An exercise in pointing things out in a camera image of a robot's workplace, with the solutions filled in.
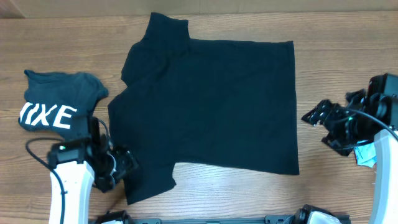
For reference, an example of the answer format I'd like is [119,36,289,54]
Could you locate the plain black t-shirt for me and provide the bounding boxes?
[108,12,299,204]

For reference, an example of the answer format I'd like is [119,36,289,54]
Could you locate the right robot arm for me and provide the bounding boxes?
[302,73,397,223]

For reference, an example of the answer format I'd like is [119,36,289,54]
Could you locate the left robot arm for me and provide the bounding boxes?
[47,117,139,223]

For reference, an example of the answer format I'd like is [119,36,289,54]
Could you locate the light blue garment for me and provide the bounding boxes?
[354,143,377,168]

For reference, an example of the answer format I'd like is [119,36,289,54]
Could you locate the folded black shirt white letters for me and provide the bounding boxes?
[18,70,109,141]

